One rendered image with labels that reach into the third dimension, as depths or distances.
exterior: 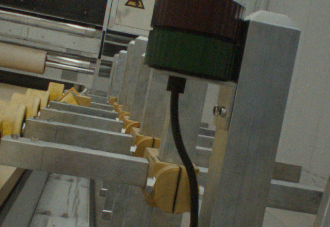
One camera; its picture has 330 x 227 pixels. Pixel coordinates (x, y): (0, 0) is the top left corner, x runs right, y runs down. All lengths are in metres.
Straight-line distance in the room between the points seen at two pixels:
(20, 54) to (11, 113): 2.06
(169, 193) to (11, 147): 0.19
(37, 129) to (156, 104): 0.19
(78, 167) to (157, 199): 0.11
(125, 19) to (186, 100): 2.30
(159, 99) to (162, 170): 0.28
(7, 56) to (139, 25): 0.69
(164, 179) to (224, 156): 0.23
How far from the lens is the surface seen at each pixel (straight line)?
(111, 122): 1.14
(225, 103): 0.36
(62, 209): 1.74
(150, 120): 0.85
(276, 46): 0.36
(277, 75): 0.36
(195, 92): 0.60
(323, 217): 0.42
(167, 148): 0.61
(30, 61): 2.92
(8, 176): 0.74
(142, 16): 2.90
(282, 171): 0.96
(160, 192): 0.58
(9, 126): 0.88
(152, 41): 0.35
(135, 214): 0.88
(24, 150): 0.64
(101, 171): 0.65
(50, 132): 0.89
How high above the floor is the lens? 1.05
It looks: 3 degrees down
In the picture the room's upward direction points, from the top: 11 degrees clockwise
